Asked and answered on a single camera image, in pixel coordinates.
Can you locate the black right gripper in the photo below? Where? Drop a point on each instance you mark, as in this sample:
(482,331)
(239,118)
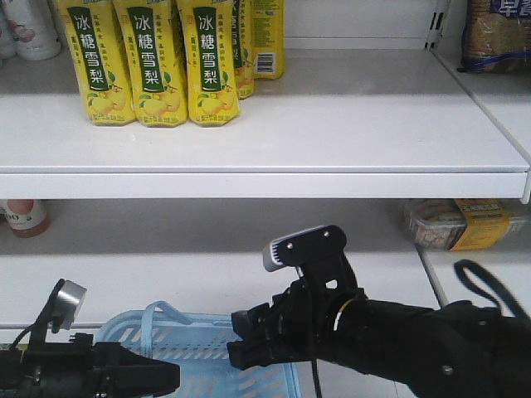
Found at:
(303,318)

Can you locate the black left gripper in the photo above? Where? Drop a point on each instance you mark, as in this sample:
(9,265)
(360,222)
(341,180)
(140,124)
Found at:
(82,368)

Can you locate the light blue plastic basket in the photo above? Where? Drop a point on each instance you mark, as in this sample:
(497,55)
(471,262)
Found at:
(197,342)

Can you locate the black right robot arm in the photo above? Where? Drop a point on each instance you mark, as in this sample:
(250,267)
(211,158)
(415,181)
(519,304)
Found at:
(460,350)

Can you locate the orange juice bottle right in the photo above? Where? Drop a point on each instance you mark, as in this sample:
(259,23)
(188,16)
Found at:
(25,217)

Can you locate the clear cookie tray yellow label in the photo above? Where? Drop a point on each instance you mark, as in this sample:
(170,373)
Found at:
(462,224)

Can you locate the yellow pear drink bottle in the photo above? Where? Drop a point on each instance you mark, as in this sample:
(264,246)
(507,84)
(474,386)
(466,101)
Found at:
(212,95)
(97,50)
(153,45)

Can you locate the white metal shelving unit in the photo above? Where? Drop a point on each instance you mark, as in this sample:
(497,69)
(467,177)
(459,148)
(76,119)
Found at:
(372,109)

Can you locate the white peach drink bottle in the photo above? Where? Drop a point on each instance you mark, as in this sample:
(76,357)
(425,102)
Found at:
(32,28)

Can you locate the brown snack bag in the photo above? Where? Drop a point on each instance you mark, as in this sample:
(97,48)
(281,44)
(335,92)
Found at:
(496,36)

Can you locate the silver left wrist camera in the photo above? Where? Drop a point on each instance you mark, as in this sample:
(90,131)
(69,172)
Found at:
(67,300)

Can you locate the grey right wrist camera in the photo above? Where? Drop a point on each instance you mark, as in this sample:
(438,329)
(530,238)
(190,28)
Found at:
(303,247)

